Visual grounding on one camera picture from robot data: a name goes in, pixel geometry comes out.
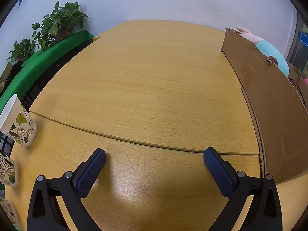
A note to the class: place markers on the large potted green plant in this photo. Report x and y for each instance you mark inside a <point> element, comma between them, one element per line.
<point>57,21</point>

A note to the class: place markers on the cardboard box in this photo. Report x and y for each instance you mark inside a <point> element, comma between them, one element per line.
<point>276,125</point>

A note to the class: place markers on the glass partition blue band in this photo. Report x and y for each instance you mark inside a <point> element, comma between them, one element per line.
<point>299,41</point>

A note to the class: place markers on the black chair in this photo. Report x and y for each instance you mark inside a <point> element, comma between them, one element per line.
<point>31,96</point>

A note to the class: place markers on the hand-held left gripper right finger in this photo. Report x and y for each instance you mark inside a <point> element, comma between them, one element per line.
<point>217,170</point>

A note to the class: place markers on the wooden desktop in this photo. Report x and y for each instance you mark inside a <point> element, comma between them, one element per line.
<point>144,89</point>

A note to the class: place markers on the small potted green plant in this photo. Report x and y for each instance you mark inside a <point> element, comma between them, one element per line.
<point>21,49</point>

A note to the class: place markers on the leaf print paper cup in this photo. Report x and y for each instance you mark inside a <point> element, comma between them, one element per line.
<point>7,170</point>
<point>16,122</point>
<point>8,210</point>

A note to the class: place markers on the pink teal plush toy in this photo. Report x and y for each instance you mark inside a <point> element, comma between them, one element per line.
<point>267,49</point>

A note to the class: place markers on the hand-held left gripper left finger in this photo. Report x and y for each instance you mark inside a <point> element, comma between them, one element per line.
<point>91,173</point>

